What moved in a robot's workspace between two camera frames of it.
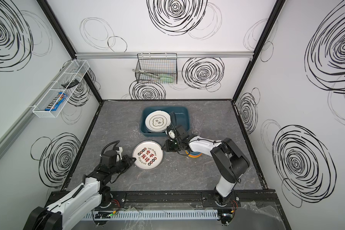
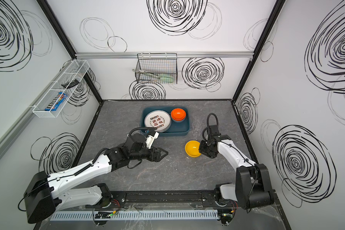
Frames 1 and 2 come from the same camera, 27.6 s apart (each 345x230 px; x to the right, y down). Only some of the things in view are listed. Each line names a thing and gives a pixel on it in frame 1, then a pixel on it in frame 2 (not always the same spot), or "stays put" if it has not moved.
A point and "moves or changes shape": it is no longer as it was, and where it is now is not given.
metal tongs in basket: (145, 72) stays put
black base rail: (254, 201) stays put
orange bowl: (195, 155) → (178, 114)
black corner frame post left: (46, 9) stays put
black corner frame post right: (276, 10) stays put
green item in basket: (166, 77) stays put
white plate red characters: (148, 154) moves or changes shape
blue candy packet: (57, 102) stays put
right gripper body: (175, 128) → (205, 148)
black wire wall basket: (159, 68) stays put
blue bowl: (193, 153) → (178, 121)
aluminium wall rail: (180, 54) stays put
